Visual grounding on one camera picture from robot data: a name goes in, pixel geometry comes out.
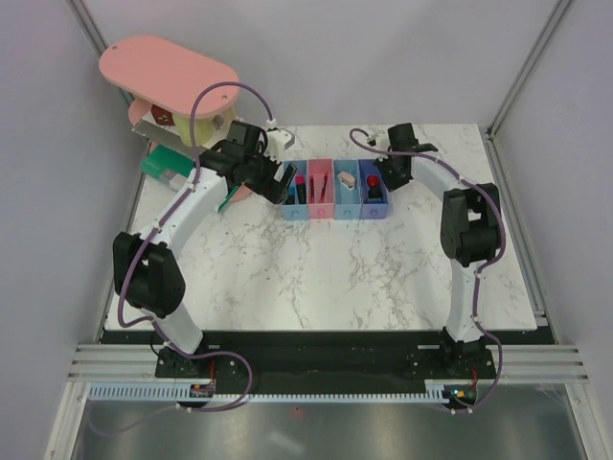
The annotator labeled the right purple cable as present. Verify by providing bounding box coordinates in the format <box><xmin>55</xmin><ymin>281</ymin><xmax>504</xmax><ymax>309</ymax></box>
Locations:
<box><xmin>349</xmin><ymin>126</ymin><xmax>508</xmax><ymax>416</ymax></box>

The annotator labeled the blue cap black highlighter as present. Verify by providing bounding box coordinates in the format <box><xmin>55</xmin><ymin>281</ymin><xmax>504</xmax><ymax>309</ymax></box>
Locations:
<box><xmin>285</xmin><ymin>187</ymin><xmax>296</xmax><ymax>206</ymax></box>

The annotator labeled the dark red card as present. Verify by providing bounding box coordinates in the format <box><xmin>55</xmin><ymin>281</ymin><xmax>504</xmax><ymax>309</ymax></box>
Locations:
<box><xmin>150</xmin><ymin>104</ymin><xmax>175</xmax><ymax>127</ymax></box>

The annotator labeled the white silver box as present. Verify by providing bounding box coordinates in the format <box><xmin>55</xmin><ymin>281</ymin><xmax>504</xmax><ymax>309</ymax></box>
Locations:
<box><xmin>132</xmin><ymin>118</ymin><xmax>229</xmax><ymax>159</ymax></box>

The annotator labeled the pink eraser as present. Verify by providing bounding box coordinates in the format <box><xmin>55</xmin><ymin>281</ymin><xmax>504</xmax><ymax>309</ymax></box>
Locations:
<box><xmin>337</xmin><ymin>171</ymin><xmax>356</xmax><ymax>191</ymax></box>

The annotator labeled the cream yellow cylinder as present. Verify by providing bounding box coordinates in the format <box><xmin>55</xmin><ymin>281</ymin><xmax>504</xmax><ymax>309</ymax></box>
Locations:
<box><xmin>173</xmin><ymin>114</ymin><xmax>215</xmax><ymax>147</ymax></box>

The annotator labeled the red pen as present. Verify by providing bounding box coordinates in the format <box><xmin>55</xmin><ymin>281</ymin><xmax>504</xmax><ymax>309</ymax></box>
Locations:
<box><xmin>308</xmin><ymin>175</ymin><xmax>316</xmax><ymax>204</ymax></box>
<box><xmin>319</xmin><ymin>173</ymin><xmax>331</xmax><ymax>203</ymax></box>

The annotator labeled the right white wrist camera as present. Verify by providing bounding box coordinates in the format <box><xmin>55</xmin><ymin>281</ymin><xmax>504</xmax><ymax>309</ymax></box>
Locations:
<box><xmin>367</xmin><ymin>131</ymin><xmax>389</xmax><ymax>150</ymax></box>

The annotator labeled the blue pencil sharpener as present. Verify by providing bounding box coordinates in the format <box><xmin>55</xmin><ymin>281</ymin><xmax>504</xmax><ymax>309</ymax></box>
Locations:
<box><xmin>368</xmin><ymin>188</ymin><xmax>383</xmax><ymax>202</ymax></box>

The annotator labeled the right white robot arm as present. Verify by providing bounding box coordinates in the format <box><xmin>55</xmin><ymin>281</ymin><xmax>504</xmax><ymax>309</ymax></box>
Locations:
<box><xmin>375</xmin><ymin>123</ymin><xmax>507</xmax><ymax>344</ymax></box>

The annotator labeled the light blue cable duct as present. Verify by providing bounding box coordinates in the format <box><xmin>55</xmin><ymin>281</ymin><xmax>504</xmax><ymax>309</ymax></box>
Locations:
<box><xmin>88</xmin><ymin>381</ymin><xmax>475</xmax><ymax>404</ymax></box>

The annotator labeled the pink drawer bin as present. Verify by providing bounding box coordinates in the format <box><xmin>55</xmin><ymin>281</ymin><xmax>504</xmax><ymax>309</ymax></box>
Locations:
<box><xmin>306</xmin><ymin>158</ymin><xmax>334</xmax><ymax>219</ymax></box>

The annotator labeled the pink tiered shelf stand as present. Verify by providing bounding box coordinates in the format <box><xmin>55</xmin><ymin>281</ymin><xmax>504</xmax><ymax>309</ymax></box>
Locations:
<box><xmin>98</xmin><ymin>34</ymin><xmax>252</xmax><ymax>202</ymax></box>

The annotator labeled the red black round stamp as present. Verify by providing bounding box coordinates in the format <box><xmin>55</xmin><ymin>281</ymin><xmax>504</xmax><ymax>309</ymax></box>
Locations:
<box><xmin>366</xmin><ymin>174</ymin><xmax>380</xmax><ymax>190</ymax></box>

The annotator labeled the purple drawer bin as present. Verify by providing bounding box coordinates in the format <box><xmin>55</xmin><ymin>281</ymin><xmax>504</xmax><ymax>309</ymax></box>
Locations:
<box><xmin>358</xmin><ymin>159</ymin><xmax>389</xmax><ymax>219</ymax></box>

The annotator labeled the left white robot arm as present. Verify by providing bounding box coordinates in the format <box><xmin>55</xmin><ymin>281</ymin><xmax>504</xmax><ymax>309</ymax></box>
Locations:
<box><xmin>112</xmin><ymin>121</ymin><xmax>297</xmax><ymax>377</ymax></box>

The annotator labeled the pink cap black highlighter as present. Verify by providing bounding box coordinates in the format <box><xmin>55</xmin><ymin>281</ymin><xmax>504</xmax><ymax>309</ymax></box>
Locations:
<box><xmin>295</xmin><ymin>174</ymin><xmax>307</xmax><ymax>204</ymax></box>

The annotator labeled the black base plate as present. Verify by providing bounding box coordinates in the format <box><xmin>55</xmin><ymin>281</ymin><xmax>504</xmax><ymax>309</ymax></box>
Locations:
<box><xmin>155</xmin><ymin>332</ymin><xmax>496</xmax><ymax>393</ymax></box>

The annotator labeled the light blue drawer bin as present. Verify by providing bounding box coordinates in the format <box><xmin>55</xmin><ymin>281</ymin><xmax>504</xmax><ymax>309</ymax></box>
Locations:
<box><xmin>282</xmin><ymin>160</ymin><xmax>309</xmax><ymax>221</ymax></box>

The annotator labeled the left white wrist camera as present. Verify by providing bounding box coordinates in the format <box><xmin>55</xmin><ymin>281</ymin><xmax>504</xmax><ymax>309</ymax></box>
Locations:
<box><xmin>265</xmin><ymin>119</ymin><xmax>296</xmax><ymax>160</ymax></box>

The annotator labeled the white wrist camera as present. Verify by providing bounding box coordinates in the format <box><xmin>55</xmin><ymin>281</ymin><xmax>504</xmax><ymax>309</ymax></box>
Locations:
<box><xmin>265</xmin><ymin>119</ymin><xmax>296</xmax><ymax>160</ymax></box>
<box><xmin>367</xmin><ymin>131</ymin><xmax>389</xmax><ymax>150</ymax></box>

